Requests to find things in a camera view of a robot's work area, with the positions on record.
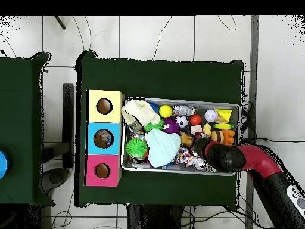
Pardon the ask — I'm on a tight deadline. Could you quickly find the pale yellow cloth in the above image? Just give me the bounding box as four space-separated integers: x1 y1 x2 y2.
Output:
121 97 161 127

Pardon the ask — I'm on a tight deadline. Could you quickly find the mint green cloth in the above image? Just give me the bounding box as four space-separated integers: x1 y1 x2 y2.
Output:
144 128 182 169

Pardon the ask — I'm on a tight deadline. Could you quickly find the green fuzzy toy with eyes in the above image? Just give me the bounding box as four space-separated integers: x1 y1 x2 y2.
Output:
125 137 149 160

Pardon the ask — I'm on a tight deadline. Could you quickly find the clear mesh bin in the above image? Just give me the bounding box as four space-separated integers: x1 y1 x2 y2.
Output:
121 97 241 177

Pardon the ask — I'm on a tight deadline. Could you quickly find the wooden box with three holes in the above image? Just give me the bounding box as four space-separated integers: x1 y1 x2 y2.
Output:
85 88 126 188

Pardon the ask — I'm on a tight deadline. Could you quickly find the small green spiky toy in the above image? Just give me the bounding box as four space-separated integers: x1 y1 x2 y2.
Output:
144 119 165 134

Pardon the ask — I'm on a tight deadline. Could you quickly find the crushed silver can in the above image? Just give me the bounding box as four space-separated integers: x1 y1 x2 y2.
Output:
128 120 143 134

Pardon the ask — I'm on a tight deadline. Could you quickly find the purple fuzzy toy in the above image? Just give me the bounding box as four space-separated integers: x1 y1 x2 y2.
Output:
163 118 181 135

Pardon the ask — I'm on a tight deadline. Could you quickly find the yellow ball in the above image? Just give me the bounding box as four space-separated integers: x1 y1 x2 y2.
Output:
158 104 173 119

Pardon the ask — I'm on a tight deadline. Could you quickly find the blue spiky ball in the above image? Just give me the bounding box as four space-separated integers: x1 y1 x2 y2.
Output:
147 101 160 114

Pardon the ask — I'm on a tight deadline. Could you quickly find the orange plush toy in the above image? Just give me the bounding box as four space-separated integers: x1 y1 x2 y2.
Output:
180 131 194 148

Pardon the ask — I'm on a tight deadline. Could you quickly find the silver robot toy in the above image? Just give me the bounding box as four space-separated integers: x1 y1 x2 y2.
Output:
173 104 197 116

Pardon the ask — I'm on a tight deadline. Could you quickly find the white multicoloured printed packet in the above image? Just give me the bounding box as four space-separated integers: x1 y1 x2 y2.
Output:
175 147 194 166

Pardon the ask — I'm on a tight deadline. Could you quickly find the small red ball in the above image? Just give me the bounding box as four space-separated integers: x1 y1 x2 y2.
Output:
189 113 203 126

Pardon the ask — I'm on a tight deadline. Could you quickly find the yellow duck toy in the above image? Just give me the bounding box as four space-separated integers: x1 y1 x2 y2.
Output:
202 123 213 138

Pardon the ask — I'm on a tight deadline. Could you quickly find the white baseball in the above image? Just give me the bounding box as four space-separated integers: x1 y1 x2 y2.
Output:
204 109 219 123

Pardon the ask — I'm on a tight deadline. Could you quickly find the toy hamburger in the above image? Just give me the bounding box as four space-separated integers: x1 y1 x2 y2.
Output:
211 131 225 144

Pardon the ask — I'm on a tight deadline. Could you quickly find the yellow toy banana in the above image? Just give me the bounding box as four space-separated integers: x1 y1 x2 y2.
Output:
214 123 236 131

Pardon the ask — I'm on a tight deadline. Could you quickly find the orange spiky toy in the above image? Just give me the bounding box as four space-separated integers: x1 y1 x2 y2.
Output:
223 129 236 146

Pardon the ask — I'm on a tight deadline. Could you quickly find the dark green side table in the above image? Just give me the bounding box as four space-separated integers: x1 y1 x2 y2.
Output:
0 51 54 207

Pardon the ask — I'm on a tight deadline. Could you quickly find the blue round plate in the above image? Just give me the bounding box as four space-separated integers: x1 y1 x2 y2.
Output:
0 150 8 180

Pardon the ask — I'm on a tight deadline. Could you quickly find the black floor cable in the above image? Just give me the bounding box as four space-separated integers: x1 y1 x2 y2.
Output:
239 97 305 146

